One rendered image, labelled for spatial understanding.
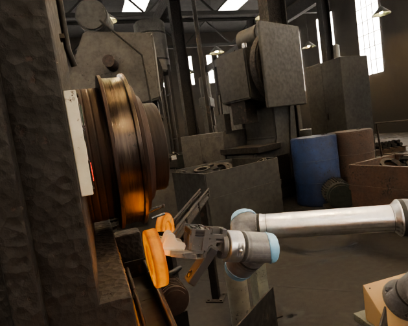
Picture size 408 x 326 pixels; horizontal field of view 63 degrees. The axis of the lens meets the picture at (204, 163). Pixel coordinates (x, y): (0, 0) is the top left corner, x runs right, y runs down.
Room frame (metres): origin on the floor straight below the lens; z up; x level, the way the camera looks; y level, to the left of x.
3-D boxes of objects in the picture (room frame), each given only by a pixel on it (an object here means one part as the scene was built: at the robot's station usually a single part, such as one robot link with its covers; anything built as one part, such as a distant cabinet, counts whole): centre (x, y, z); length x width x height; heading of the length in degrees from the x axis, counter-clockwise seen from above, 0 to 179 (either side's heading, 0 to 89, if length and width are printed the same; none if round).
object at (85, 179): (0.69, 0.25, 1.15); 0.26 x 0.02 x 0.18; 19
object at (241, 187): (3.78, -0.18, 0.39); 1.03 x 0.83 x 0.77; 124
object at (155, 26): (10.06, 1.04, 2.25); 0.92 x 0.92 x 4.50
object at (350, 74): (5.74, -2.42, 1.00); 0.80 x 0.63 x 2.00; 24
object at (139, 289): (1.06, 0.26, 0.66); 0.19 x 0.07 x 0.01; 19
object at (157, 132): (1.07, 0.16, 1.11); 0.28 x 0.06 x 0.28; 19
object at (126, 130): (1.04, 0.25, 1.11); 0.47 x 0.06 x 0.47; 19
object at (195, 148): (5.51, -0.18, 0.55); 1.10 x 0.53 x 1.10; 39
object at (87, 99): (1.02, 0.33, 1.11); 0.47 x 0.10 x 0.47; 19
